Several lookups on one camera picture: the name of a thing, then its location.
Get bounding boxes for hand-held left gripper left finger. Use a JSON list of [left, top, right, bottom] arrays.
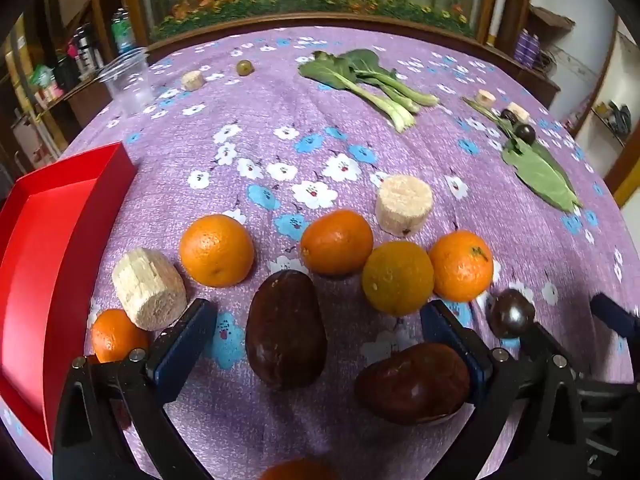
[[52, 298, 219, 480]]

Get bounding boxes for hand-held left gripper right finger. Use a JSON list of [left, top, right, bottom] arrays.
[[419, 299, 587, 480]]

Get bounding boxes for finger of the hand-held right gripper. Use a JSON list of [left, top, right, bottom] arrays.
[[589, 293, 640, 342], [520, 321, 585, 378]]

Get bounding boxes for dark brown avocado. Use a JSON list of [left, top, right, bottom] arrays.
[[245, 269, 328, 392], [354, 342, 472, 426]]

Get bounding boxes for small orange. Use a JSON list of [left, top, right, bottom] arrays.
[[90, 309, 150, 364]]

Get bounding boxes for orange with green stem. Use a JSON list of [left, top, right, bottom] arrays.
[[428, 230, 495, 303]]

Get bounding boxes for yellowish orange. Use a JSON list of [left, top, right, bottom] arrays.
[[361, 240, 435, 317]]

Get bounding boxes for large orange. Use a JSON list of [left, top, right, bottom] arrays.
[[178, 214, 255, 289]]

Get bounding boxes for red cardboard box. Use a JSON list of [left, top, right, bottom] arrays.
[[0, 141, 138, 453]]

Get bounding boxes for green leafy vegetable stalk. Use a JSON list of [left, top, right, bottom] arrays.
[[462, 97, 583, 212]]

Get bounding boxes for dark tool on shelf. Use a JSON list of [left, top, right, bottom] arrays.
[[592, 101, 633, 133]]

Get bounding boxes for purple floral tablecloth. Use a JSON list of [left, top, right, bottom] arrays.
[[50, 25, 632, 480]]

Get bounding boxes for clear plastic cup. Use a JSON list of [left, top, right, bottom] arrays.
[[97, 47, 155, 117]]

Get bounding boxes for green bok choy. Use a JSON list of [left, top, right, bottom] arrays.
[[298, 49, 440, 133]]

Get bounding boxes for green packet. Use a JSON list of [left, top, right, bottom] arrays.
[[27, 64, 65, 103]]

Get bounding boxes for dark thermos bottle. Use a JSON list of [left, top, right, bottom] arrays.
[[71, 24, 98, 78]]

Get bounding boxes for plastic bottle green label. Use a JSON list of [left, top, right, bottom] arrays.
[[110, 8, 137, 56]]

